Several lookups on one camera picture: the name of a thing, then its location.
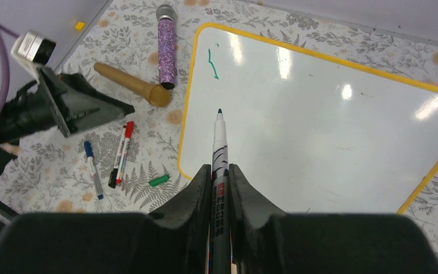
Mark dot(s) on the black capped marker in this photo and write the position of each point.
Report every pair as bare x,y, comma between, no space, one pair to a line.
113,174

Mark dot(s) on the red capped marker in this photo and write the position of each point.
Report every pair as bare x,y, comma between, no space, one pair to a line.
128,133

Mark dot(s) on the purple glitter microphone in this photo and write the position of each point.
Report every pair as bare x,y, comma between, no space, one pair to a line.
165,15

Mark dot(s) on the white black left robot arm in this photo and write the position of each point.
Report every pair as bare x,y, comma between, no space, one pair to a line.
65,101

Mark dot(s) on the floral patterned table mat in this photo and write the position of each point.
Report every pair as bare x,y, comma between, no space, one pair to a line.
51,172

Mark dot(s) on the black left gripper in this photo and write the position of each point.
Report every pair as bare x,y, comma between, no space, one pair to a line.
65,101

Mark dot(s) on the green capped whiteboard marker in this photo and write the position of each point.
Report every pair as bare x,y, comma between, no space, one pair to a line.
219,235

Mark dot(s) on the small yellow cube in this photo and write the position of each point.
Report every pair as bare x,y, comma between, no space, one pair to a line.
79,26

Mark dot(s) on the golden brown microphone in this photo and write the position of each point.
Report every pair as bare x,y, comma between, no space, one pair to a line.
155,94

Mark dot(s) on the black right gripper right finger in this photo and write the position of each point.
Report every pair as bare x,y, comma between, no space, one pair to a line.
280,242

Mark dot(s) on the yellow framed whiteboard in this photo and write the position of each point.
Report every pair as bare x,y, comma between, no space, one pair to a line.
310,132

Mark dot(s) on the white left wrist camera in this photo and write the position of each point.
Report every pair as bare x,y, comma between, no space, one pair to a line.
32,50

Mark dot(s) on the blue capped marker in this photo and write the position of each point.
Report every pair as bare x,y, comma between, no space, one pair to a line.
94,174

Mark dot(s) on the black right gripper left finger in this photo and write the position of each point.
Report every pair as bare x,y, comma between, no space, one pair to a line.
157,242

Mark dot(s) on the green marker cap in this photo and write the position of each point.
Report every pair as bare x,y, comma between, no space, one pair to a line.
159,180

